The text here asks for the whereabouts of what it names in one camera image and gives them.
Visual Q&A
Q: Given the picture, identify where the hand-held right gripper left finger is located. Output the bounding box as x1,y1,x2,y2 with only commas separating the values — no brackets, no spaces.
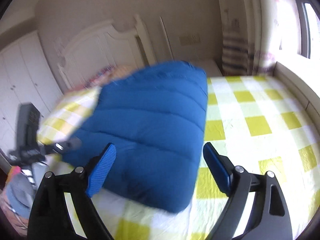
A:
27,142,117,240

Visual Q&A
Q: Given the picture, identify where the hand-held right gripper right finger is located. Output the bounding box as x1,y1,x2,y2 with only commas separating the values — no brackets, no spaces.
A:
203,142,293,240

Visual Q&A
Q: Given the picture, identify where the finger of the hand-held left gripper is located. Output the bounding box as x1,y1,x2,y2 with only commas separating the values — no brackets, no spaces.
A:
54,137,83,153

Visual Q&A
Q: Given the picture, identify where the blue quilted jacket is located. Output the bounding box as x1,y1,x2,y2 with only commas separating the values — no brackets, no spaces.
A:
61,60,208,213

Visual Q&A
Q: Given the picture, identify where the bed with yellow checked sheet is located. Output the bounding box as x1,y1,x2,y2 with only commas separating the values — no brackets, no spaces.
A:
36,75,320,240

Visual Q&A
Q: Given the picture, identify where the white wardrobe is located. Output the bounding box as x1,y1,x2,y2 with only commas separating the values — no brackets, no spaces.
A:
0,30,64,155

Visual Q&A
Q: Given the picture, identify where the grey cloth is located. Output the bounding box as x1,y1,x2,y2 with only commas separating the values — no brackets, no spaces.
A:
5,174,35,218

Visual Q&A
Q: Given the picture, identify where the patterned round cushion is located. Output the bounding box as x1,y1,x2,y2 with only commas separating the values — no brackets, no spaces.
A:
86,66,120,87

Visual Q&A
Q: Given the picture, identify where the white bed headboard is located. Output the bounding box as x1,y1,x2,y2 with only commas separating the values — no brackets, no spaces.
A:
57,14,157,90

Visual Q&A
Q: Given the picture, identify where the cream window sill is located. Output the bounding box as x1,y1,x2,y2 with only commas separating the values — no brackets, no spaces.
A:
272,61,320,120

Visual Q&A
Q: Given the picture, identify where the printed curtain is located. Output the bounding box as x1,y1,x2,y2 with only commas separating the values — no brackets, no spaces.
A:
215,0,283,76

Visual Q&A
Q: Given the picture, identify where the dark framed window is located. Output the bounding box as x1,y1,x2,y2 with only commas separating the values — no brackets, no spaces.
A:
290,0,320,60

